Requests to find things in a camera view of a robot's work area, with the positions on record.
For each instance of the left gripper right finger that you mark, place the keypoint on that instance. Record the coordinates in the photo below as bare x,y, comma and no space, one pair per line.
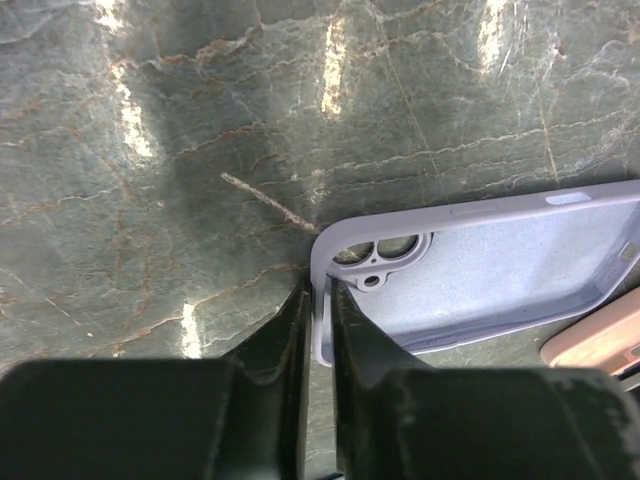
398,418

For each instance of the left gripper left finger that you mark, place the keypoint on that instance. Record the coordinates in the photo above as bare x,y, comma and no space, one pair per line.
239,416

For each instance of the lavender phone case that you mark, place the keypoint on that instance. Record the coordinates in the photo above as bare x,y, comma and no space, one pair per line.
452,275

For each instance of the pink phone case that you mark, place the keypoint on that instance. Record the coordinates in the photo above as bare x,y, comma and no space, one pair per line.
607,340

